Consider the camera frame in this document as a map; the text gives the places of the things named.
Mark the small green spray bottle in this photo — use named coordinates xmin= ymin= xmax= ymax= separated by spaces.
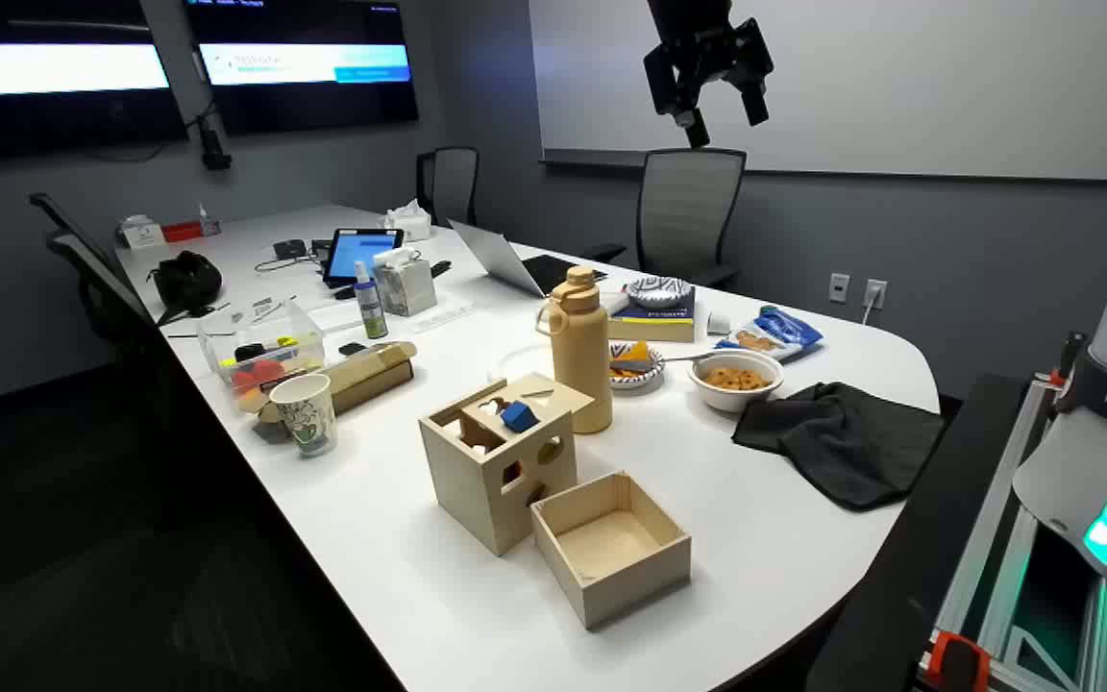
xmin=354 ymin=259 xmax=393 ymax=341

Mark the orange clamp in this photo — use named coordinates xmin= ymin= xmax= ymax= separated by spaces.
xmin=914 ymin=628 xmax=999 ymax=692

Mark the white bowl with snacks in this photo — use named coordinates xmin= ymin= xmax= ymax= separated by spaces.
xmin=686 ymin=344 xmax=789 ymax=417

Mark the camera on grey pole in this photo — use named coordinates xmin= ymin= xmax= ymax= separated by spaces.
xmin=135 ymin=0 xmax=239 ymax=171

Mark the white tissue pile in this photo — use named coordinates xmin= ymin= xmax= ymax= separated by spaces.
xmin=379 ymin=196 xmax=439 ymax=247

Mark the small bowl with orange food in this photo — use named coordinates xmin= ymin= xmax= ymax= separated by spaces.
xmin=602 ymin=338 xmax=667 ymax=394

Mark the paper cup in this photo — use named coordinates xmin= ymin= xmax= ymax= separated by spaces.
xmin=265 ymin=367 xmax=342 ymax=462

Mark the open black laptop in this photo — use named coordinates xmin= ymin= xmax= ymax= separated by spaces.
xmin=448 ymin=219 xmax=607 ymax=300

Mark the whiteboard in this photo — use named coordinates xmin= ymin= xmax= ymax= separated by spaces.
xmin=525 ymin=0 xmax=1107 ymax=185

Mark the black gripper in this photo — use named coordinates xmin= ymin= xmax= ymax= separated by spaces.
xmin=643 ymin=0 xmax=777 ymax=153

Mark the black office chair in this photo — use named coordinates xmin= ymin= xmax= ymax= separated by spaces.
xmin=28 ymin=187 xmax=199 ymax=389

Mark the black cloth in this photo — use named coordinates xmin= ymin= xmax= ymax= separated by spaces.
xmin=731 ymin=378 xmax=949 ymax=515

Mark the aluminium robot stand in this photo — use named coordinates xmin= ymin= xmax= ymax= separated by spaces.
xmin=914 ymin=367 xmax=1107 ymax=692

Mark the blue snack bag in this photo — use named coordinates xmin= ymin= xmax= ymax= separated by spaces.
xmin=716 ymin=303 xmax=826 ymax=364

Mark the clear plastic marker container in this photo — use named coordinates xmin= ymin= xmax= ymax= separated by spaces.
xmin=194 ymin=300 xmax=326 ymax=414

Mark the tablet with blue screen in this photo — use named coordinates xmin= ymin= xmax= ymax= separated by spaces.
xmin=320 ymin=223 xmax=406 ymax=292

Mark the blue block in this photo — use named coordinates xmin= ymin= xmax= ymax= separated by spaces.
xmin=495 ymin=394 xmax=542 ymax=433

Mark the black stand panel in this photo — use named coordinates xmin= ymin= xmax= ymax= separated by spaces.
xmin=805 ymin=367 xmax=1031 ymax=692

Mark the small wooden block box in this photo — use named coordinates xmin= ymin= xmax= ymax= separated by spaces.
xmin=255 ymin=338 xmax=424 ymax=433

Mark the wall monitor screen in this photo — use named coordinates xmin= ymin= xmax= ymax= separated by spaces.
xmin=180 ymin=0 xmax=424 ymax=139
xmin=0 ymin=0 xmax=185 ymax=166

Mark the open wooden tray box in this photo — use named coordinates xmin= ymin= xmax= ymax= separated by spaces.
xmin=525 ymin=470 xmax=694 ymax=633

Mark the black bag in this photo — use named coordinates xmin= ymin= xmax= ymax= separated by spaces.
xmin=146 ymin=247 xmax=228 ymax=323

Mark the white carton box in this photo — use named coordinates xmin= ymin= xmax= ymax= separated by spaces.
xmin=374 ymin=247 xmax=442 ymax=320

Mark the tan water bottle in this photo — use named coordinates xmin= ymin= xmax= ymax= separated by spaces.
xmin=533 ymin=265 xmax=616 ymax=438

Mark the wooden shape sorter box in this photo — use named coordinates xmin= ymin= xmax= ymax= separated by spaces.
xmin=416 ymin=367 xmax=600 ymax=560

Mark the grey mesh office chair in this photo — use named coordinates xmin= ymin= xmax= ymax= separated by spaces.
xmin=588 ymin=144 xmax=749 ymax=292
xmin=416 ymin=141 xmax=485 ymax=228

